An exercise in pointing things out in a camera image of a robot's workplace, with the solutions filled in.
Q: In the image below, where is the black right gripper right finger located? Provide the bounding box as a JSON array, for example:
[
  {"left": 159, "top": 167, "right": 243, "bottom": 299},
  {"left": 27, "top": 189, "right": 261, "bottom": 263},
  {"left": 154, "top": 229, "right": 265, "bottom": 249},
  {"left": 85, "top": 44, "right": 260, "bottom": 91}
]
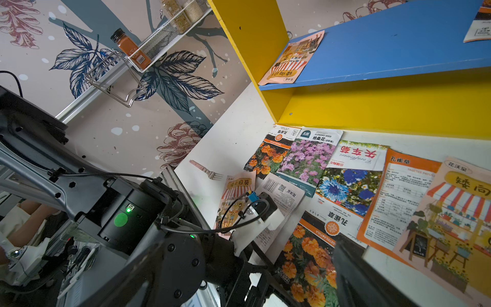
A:
[{"left": 332, "top": 241, "right": 416, "bottom": 306}]

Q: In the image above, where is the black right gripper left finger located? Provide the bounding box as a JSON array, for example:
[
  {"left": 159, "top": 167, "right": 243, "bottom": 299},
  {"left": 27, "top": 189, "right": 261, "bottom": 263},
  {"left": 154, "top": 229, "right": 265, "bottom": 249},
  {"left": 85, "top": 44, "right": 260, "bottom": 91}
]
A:
[{"left": 81, "top": 243, "right": 164, "bottom": 306}]

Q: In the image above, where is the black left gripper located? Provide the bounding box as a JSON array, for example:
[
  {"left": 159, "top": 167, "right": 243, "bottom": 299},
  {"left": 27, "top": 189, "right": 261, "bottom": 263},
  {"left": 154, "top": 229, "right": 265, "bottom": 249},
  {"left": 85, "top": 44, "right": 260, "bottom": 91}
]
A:
[{"left": 226, "top": 257, "right": 299, "bottom": 306}]

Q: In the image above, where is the white text seed bag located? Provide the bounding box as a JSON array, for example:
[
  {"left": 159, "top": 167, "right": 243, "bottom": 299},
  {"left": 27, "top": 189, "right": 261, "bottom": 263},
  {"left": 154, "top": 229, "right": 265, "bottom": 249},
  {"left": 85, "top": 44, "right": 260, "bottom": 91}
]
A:
[{"left": 254, "top": 173, "right": 305, "bottom": 263}]

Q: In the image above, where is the shop picture seed bag top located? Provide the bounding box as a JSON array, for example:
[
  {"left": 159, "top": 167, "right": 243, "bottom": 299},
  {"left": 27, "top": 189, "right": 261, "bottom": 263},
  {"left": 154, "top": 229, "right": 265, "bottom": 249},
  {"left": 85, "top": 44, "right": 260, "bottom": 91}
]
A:
[{"left": 393, "top": 157, "right": 490, "bottom": 306}]

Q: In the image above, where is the blue flower seed bag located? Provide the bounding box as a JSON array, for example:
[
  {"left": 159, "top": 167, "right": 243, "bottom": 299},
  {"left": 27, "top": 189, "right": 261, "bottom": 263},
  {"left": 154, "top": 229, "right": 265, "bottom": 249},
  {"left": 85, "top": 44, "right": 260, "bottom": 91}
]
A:
[{"left": 316, "top": 140, "right": 389, "bottom": 217}]

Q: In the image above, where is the orange back-side seed bag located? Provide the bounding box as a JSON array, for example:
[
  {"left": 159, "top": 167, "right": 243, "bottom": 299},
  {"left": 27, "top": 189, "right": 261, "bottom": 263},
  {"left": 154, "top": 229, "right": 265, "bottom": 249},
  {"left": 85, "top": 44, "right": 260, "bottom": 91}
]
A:
[{"left": 357, "top": 149, "right": 442, "bottom": 264}]

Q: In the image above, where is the purple flower seed bag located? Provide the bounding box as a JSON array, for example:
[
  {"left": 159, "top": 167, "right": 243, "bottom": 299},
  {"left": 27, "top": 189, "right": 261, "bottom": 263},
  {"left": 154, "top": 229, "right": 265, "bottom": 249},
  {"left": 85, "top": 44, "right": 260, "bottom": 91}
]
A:
[{"left": 276, "top": 127, "right": 343, "bottom": 198}]

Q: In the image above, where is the pink shop seed bag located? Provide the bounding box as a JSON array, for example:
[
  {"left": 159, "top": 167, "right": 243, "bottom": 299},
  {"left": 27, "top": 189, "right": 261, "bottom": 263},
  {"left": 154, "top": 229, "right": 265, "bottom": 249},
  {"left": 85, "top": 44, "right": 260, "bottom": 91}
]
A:
[{"left": 214, "top": 171, "right": 256, "bottom": 229}]

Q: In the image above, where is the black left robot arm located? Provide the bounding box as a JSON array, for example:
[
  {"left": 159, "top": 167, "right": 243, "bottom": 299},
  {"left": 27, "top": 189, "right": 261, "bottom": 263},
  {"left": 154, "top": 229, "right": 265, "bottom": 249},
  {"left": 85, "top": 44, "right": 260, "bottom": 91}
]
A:
[{"left": 1, "top": 88, "right": 295, "bottom": 306}]

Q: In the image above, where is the large shop seed bag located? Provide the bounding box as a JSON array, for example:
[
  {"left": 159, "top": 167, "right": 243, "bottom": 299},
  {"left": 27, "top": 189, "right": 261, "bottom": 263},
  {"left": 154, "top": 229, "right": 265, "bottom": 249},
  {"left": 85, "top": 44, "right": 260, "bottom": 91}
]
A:
[{"left": 258, "top": 30, "right": 325, "bottom": 86}]

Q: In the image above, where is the yellow wooden shelf unit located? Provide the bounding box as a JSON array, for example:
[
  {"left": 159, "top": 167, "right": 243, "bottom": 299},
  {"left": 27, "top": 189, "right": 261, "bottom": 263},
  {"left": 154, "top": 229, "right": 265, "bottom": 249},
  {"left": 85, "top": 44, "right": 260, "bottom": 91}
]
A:
[{"left": 211, "top": 1, "right": 490, "bottom": 140}]

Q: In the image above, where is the orange spice jar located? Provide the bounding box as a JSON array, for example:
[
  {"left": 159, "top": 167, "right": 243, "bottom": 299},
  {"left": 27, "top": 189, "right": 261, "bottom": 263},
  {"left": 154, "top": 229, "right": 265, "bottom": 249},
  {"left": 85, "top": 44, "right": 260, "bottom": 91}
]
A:
[{"left": 111, "top": 28, "right": 151, "bottom": 70}]

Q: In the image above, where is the beige spice jar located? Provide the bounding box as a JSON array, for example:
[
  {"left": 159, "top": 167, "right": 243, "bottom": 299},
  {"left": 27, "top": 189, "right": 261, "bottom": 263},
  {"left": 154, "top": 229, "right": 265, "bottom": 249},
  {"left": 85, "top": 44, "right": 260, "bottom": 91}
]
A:
[{"left": 161, "top": 0, "right": 191, "bottom": 35}]

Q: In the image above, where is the black lid spice jar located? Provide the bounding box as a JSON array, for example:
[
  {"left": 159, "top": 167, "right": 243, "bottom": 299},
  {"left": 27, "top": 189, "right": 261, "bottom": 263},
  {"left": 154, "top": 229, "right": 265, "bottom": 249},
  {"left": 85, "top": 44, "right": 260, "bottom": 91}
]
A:
[{"left": 184, "top": 0, "right": 203, "bottom": 24}]

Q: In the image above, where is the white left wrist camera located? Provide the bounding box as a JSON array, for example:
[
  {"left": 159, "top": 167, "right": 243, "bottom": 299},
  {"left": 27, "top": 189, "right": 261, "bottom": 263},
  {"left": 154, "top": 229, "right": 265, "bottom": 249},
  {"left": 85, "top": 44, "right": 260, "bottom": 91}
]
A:
[{"left": 231, "top": 192, "right": 285, "bottom": 257}]

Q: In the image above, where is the pink handled fork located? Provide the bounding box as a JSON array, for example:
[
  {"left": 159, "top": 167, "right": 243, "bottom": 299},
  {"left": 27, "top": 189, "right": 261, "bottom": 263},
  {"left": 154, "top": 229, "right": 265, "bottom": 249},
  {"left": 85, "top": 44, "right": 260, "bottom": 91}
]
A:
[{"left": 189, "top": 160, "right": 223, "bottom": 180}]

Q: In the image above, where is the white wire spice rack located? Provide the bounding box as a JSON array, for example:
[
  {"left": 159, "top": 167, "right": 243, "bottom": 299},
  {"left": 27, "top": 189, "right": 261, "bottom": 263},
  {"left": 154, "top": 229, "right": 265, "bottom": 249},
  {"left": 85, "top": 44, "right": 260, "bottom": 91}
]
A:
[{"left": 128, "top": 1, "right": 211, "bottom": 73}]

